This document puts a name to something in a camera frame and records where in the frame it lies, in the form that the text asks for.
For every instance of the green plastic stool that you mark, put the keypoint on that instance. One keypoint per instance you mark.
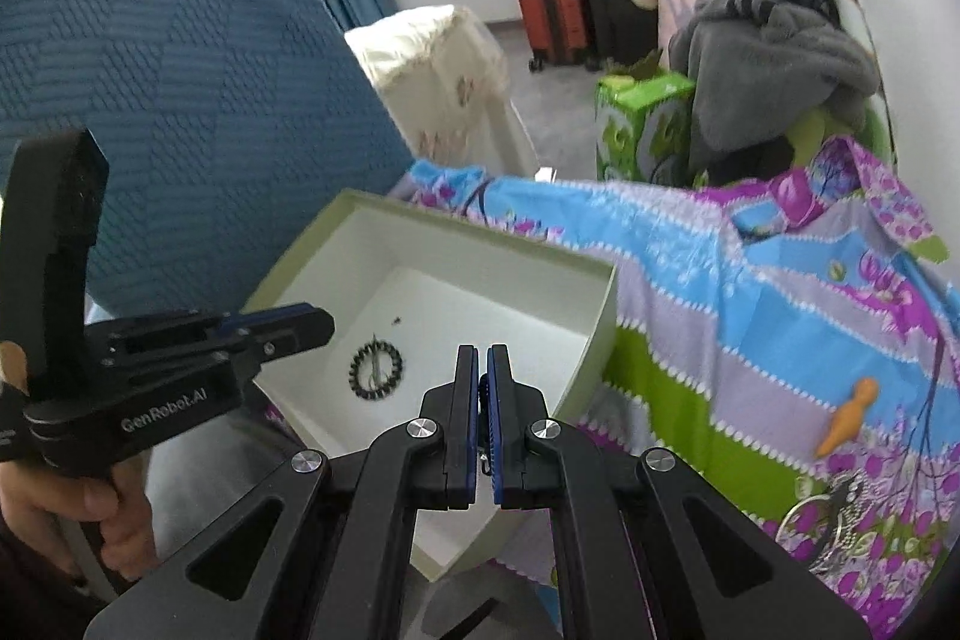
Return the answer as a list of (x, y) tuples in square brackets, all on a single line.
[(817, 130)]

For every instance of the grey fleece blanket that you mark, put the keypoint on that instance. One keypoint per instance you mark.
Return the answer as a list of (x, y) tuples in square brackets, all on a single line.
[(772, 63)]

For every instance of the orange carrot hair clip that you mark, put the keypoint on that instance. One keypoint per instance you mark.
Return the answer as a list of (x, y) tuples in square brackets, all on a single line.
[(847, 422)]

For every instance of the red suitcase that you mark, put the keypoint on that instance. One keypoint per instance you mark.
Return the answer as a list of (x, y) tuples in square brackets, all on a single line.
[(555, 21)]

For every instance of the silver bangles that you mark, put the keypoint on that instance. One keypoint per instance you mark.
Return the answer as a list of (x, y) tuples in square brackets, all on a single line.
[(786, 518)]

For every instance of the floral striped bed sheet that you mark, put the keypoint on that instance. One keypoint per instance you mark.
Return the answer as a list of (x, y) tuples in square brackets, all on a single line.
[(675, 280)]

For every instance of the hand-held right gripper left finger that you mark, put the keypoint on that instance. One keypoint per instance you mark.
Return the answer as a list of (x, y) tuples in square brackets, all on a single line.
[(475, 415)]

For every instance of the green cardboard carton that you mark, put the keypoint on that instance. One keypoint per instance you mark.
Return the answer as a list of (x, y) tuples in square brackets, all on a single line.
[(637, 123)]

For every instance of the person's left hand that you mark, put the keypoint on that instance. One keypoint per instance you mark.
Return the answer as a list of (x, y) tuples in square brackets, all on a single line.
[(90, 497)]

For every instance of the blue quilted chair back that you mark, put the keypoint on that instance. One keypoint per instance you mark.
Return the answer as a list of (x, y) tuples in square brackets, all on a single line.
[(187, 85)]

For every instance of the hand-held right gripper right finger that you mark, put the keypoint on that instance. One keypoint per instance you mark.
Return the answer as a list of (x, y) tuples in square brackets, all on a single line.
[(495, 415)]

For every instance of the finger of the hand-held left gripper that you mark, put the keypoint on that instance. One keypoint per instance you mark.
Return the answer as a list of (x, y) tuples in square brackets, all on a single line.
[(300, 332), (277, 310)]

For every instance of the green gift box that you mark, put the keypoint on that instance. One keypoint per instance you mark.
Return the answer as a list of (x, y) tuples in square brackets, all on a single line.
[(450, 310)]

